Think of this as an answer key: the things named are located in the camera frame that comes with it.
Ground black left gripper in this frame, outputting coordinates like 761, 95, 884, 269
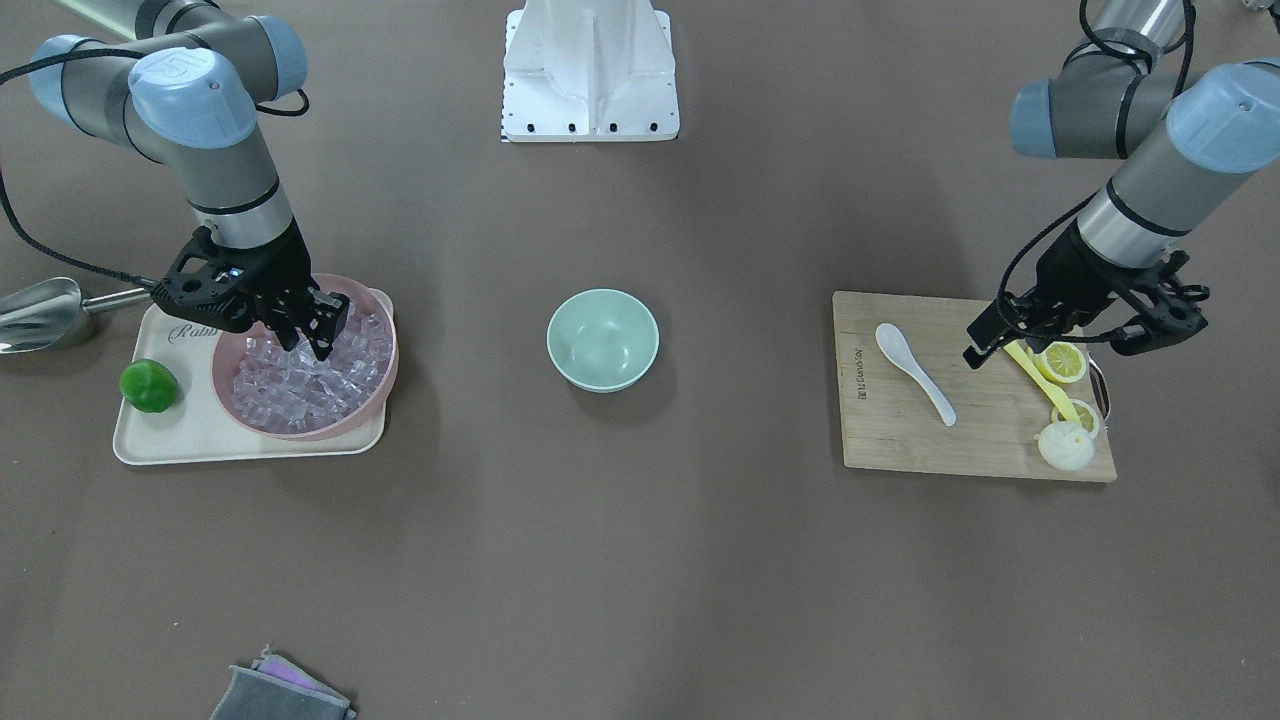
963, 220, 1139, 369

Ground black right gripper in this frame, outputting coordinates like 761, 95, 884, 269
225, 220, 351, 363

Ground white ceramic spoon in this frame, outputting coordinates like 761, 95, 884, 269
876, 323, 957, 427

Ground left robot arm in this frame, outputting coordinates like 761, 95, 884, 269
963, 1, 1279, 369

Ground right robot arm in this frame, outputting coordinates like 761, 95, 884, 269
3, 1, 349, 360

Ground pink bowl of ice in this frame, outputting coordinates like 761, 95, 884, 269
210, 274, 399, 441

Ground metal ice scoop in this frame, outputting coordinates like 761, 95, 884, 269
1, 277, 152, 354

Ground mint green bowl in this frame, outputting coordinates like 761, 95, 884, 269
547, 288, 660, 395

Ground lemon slice upper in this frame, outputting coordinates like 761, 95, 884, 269
1030, 341, 1089, 386

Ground yellow plastic knife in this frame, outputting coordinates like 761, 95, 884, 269
1004, 342, 1082, 427

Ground bamboo cutting board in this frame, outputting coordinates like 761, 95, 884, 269
832, 291, 1117, 483

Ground cream rectangular serving tray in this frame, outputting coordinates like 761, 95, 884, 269
113, 307, 399, 465

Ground green lime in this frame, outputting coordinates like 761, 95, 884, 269
116, 357, 180, 414

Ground grey folded cloth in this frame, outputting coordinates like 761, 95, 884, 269
210, 647, 358, 719

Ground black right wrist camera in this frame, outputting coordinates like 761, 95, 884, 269
148, 225, 260, 333

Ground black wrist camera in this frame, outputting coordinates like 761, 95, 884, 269
148, 225, 260, 333
1108, 249, 1210, 356

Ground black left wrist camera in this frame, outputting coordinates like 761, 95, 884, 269
1108, 249, 1210, 356

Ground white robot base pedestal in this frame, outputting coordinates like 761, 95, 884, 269
500, 1, 681, 143

